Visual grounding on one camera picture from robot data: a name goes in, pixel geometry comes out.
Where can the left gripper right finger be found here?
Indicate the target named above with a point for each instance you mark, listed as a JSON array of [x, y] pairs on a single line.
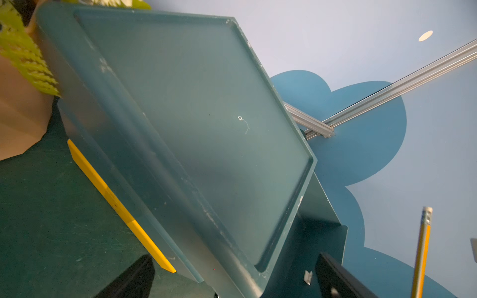
[[336, 282]]

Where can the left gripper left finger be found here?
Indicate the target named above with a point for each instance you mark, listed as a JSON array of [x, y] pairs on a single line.
[[134, 282]]

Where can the yellow pencil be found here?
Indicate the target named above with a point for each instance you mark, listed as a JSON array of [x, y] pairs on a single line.
[[422, 253]]

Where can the teal drawer cabinet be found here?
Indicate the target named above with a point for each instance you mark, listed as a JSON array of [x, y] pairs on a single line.
[[178, 117]]

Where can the yellow bottom drawer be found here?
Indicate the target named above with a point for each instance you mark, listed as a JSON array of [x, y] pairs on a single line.
[[119, 208]]

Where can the terracotta flower pot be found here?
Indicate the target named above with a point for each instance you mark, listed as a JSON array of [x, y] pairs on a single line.
[[25, 112]]

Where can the artificial green white flowers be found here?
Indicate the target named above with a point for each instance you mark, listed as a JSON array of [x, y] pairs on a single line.
[[19, 47]]

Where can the aluminium back frame bar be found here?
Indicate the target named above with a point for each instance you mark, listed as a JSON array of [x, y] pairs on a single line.
[[314, 127]]

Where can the right aluminium frame post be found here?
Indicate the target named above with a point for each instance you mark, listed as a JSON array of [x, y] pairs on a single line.
[[440, 67]]

